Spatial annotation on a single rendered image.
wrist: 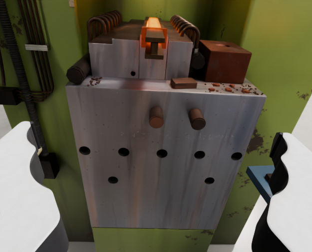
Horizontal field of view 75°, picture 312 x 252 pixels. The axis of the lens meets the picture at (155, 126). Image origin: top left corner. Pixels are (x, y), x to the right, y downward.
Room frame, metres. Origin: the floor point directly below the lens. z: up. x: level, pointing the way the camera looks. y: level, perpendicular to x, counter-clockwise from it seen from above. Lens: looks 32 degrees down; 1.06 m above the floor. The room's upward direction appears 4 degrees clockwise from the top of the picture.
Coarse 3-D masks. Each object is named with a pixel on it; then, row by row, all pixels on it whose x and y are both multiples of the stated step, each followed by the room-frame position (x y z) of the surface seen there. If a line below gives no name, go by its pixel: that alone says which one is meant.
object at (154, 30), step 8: (152, 24) 0.51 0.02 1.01; (144, 32) 0.40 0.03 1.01; (152, 32) 0.35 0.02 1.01; (160, 32) 0.36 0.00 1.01; (144, 40) 0.40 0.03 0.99; (152, 40) 0.31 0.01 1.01; (160, 40) 0.31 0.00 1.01; (152, 48) 0.31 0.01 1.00; (160, 48) 0.35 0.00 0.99; (152, 56) 0.31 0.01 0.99; (160, 56) 0.31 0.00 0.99
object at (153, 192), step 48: (96, 96) 0.34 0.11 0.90; (144, 96) 0.35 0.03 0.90; (192, 96) 0.35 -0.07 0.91; (240, 96) 0.36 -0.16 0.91; (96, 144) 0.34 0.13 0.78; (144, 144) 0.35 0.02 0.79; (192, 144) 0.36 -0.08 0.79; (240, 144) 0.36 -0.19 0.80; (96, 192) 0.34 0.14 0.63; (144, 192) 0.35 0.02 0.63; (192, 192) 0.36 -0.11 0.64
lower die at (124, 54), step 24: (120, 24) 0.72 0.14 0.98; (144, 24) 0.58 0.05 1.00; (168, 24) 0.70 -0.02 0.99; (96, 48) 0.40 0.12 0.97; (120, 48) 0.41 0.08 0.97; (144, 48) 0.41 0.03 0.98; (168, 48) 0.41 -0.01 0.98; (96, 72) 0.40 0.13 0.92; (120, 72) 0.41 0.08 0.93; (144, 72) 0.41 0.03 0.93; (168, 72) 0.41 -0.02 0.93
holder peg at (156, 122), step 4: (152, 108) 0.34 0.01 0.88; (156, 108) 0.34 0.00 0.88; (160, 108) 0.35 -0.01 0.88; (152, 112) 0.33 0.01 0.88; (156, 112) 0.32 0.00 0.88; (160, 112) 0.33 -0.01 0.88; (152, 116) 0.31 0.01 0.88; (156, 116) 0.31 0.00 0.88; (160, 116) 0.31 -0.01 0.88; (152, 120) 0.31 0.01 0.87; (156, 120) 0.31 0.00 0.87; (160, 120) 0.31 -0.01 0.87; (152, 124) 0.31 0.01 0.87; (156, 124) 0.31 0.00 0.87; (160, 124) 0.31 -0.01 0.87
